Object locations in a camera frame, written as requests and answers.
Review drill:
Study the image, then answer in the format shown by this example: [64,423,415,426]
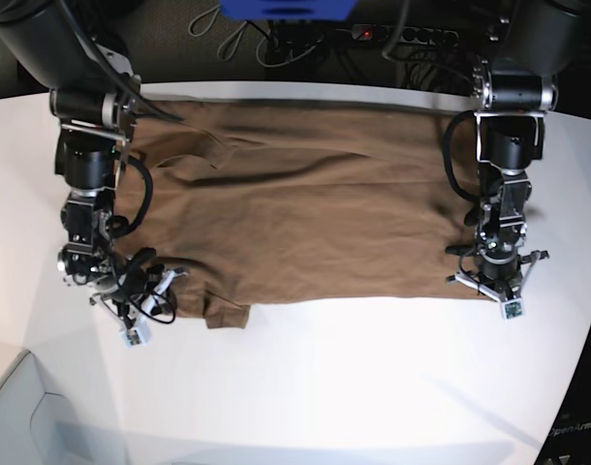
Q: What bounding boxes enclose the blue box overhead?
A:
[219,0,357,21]

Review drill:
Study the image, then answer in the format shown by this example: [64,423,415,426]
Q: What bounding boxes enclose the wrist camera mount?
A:
[89,268,190,349]
[444,249,551,321]

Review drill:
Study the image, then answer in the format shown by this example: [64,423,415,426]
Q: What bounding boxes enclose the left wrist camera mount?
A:
[444,249,551,321]

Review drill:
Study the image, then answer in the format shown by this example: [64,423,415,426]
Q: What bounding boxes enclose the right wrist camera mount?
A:
[89,268,190,349]

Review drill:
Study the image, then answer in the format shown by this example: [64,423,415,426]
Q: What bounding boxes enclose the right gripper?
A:
[101,263,177,323]

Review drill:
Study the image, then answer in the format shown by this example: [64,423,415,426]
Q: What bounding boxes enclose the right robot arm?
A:
[0,1,181,329]

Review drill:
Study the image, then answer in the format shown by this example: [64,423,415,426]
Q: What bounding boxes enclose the brown t-shirt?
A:
[116,101,477,328]

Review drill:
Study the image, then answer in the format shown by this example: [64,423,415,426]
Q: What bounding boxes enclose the white cabinet at corner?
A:
[0,338,130,464]

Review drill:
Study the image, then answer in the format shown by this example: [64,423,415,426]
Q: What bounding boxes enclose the black power strip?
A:
[350,24,459,47]

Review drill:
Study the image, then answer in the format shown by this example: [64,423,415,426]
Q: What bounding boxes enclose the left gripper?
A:
[477,257,521,291]

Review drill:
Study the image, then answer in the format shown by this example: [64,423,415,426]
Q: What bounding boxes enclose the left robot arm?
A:
[443,1,591,303]

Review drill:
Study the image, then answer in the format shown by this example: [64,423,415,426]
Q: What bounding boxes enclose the white cable loops on floor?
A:
[188,7,330,69]

